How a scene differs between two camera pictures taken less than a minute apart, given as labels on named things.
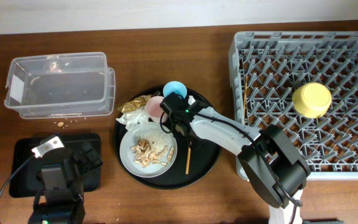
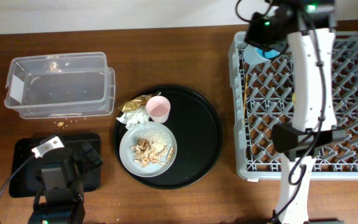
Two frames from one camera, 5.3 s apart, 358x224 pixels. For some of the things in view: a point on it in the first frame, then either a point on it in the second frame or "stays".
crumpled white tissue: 132,119 stays
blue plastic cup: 176,86 → 255,56
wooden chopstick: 245,96 stays
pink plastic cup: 153,110 stays
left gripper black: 82,160 stays
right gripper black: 178,134 → 252,35
